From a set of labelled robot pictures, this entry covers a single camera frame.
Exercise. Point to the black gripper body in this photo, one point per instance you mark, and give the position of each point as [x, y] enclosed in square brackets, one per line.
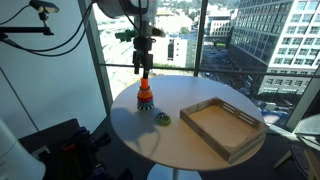
[143, 50]

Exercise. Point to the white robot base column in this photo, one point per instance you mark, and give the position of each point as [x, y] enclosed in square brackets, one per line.
[16, 156]

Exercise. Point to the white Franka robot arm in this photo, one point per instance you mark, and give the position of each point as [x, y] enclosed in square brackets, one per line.
[130, 10]

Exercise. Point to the grey window pillar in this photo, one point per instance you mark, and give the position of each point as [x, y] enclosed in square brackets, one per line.
[98, 73]

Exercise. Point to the dark window mullion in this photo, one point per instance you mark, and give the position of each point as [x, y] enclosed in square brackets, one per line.
[201, 33]

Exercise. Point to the wooden tray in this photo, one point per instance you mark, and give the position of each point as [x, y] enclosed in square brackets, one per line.
[223, 128]

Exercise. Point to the pile of clamps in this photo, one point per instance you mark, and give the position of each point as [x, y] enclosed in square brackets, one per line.
[83, 153]

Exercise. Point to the black platform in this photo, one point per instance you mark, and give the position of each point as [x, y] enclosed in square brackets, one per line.
[50, 133]

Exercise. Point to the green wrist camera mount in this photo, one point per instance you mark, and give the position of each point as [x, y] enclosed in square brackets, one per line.
[126, 35]

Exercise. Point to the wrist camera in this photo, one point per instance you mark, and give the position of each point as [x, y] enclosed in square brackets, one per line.
[158, 32]

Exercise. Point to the orange post striped base stacker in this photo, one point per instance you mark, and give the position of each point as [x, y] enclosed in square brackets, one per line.
[145, 106]

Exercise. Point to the horizontal window rail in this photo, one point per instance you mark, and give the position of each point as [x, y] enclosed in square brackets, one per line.
[233, 71]

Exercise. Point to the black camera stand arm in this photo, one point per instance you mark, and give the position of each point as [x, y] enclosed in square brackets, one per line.
[26, 29]

